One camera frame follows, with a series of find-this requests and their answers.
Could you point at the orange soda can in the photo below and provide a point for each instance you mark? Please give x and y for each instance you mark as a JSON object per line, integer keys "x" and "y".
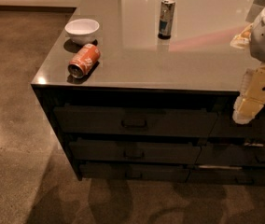
{"x": 81, "y": 64}

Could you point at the silver blue energy drink can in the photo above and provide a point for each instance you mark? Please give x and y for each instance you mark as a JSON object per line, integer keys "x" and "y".
{"x": 166, "y": 18}

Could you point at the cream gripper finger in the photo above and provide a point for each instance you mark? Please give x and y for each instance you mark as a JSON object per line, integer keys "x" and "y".
{"x": 242, "y": 40}
{"x": 252, "y": 96}

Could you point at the drawer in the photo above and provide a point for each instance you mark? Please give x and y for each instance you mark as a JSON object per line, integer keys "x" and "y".
{"x": 100, "y": 150}
{"x": 226, "y": 127}
{"x": 134, "y": 171}
{"x": 228, "y": 177}
{"x": 232, "y": 155}
{"x": 134, "y": 121}

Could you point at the white bowl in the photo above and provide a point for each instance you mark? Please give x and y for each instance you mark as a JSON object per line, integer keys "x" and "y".
{"x": 82, "y": 31}

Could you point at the dark drawer cabinet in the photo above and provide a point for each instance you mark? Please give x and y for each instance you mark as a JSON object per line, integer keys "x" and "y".
{"x": 195, "y": 69}

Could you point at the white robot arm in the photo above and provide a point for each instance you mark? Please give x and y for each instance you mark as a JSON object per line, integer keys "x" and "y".
{"x": 257, "y": 38}

